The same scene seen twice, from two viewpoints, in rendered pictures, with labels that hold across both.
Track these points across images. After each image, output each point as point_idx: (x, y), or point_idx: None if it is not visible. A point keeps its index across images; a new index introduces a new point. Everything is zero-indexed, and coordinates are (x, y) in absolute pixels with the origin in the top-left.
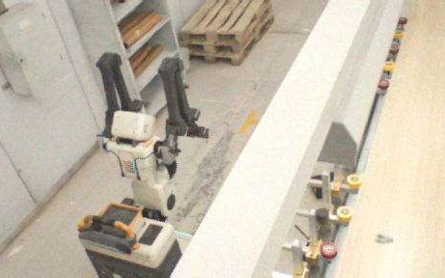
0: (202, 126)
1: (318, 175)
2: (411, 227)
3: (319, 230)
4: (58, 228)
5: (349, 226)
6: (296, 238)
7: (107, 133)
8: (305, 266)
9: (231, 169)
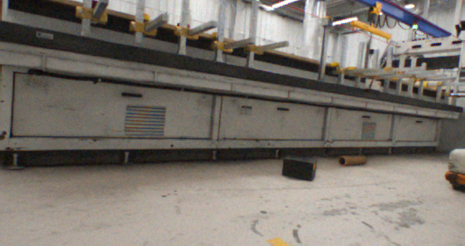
0: (463, 21)
1: (304, 161)
2: None
3: (372, 62)
4: None
5: None
6: (356, 174)
7: None
8: (384, 66)
9: (448, 236)
